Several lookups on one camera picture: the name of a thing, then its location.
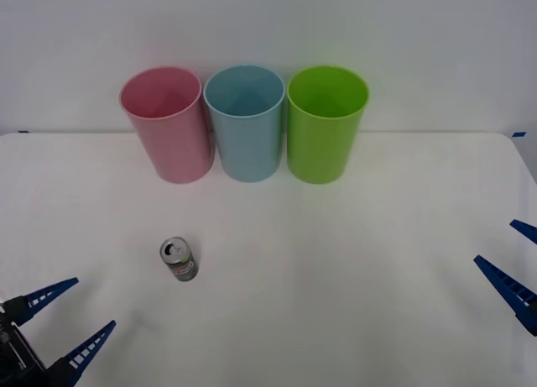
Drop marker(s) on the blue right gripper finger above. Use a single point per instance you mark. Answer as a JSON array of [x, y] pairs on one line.
[[526, 231], [512, 288]]

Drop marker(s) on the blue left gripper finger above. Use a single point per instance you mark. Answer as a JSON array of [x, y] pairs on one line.
[[42, 296], [84, 357]]

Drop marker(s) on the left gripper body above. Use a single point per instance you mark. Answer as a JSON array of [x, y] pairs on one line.
[[17, 353]]

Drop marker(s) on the black drink can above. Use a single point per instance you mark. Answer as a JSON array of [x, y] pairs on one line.
[[182, 267]]

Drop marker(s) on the pink plastic waste bin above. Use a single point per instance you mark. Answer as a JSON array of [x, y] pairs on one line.
[[172, 148]]

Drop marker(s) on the green plastic waste bin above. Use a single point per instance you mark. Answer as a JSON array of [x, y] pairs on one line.
[[323, 148]]

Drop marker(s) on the pale blue plastic waste bin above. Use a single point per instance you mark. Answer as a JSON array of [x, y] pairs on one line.
[[247, 148]]

